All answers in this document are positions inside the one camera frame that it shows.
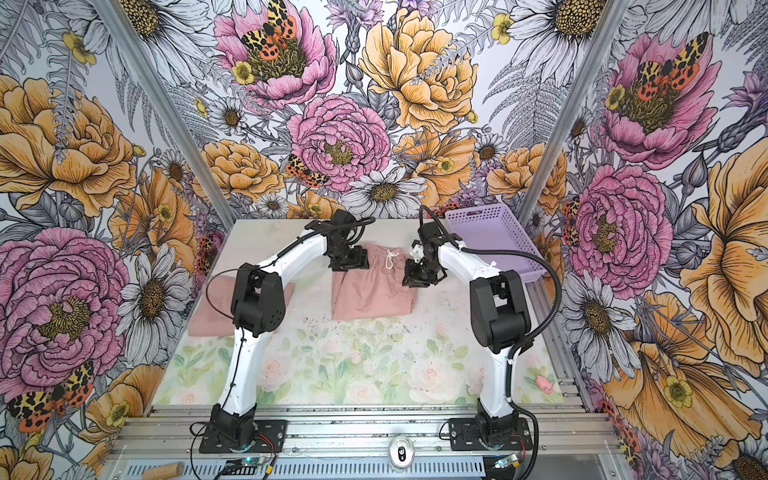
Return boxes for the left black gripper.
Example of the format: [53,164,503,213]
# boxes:
[327,239,369,270]

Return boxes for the pink shorts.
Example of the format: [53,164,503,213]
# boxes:
[331,243,418,321]

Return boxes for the lilac plastic laundry basket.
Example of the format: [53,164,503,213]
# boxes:
[445,203,547,283]

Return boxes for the pink t-shirt with print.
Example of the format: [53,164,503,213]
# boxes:
[188,274,294,337]

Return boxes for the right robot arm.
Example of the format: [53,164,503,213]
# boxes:
[403,221,533,448]

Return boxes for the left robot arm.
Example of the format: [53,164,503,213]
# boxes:
[201,210,375,452]

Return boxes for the round silver button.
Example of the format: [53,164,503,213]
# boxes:
[387,435,415,470]

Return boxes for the green circuit board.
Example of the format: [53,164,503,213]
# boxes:
[221,456,272,475]

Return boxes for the wooden cork block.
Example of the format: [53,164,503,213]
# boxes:
[141,462,184,480]

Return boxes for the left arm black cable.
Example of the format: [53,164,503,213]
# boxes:
[203,217,377,421]

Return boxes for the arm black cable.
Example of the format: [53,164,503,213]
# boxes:
[418,205,564,480]
[203,217,377,421]

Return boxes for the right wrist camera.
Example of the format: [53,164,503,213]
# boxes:
[410,240,424,263]

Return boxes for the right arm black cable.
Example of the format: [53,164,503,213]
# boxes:
[418,205,564,480]

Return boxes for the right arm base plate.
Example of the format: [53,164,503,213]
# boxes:
[448,415,533,451]

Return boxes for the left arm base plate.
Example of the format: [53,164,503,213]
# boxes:
[198,420,288,454]

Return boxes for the aluminium front rail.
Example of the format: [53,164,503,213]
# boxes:
[113,407,619,463]

